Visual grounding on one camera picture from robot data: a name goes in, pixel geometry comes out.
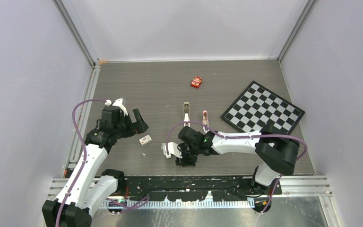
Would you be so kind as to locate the cream beige stapler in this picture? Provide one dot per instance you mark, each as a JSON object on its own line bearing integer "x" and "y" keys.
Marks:
{"x": 186, "y": 113}

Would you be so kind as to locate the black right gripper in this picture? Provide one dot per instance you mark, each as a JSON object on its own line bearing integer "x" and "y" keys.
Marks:
{"x": 185, "y": 161}

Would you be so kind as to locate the red toy car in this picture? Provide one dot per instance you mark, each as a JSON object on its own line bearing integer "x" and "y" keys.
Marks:
{"x": 196, "y": 82}

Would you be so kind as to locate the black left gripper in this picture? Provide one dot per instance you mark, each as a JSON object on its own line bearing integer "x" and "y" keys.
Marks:
{"x": 139, "y": 127}

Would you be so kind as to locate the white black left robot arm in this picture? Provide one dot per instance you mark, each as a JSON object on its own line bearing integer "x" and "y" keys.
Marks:
{"x": 80, "y": 198}

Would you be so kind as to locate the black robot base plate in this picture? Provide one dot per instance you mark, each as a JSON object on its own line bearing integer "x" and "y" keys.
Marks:
{"x": 195, "y": 188}

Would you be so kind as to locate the black white chessboard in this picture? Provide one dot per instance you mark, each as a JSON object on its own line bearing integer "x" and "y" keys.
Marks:
{"x": 257, "y": 106}

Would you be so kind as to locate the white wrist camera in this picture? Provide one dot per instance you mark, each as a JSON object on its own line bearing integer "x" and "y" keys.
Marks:
{"x": 119, "y": 103}
{"x": 171, "y": 149}

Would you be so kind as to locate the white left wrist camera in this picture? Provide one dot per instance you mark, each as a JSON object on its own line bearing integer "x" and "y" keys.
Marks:
{"x": 119, "y": 103}

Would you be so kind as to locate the white staple box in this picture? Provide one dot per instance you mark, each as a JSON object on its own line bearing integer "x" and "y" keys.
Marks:
{"x": 145, "y": 140}

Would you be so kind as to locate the pink white stapler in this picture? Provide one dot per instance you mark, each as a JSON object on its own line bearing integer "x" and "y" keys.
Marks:
{"x": 205, "y": 121}

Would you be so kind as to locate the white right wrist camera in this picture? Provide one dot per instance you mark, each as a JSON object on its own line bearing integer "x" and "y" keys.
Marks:
{"x": 171, "y": 149}

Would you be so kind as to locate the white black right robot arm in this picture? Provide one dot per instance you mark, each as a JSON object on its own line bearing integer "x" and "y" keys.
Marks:
{"x": 279, "y": 152}

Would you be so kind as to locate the aluminium slotted rail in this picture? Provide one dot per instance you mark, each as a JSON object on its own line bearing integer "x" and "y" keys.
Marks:
{"x": 178, "y": 204}

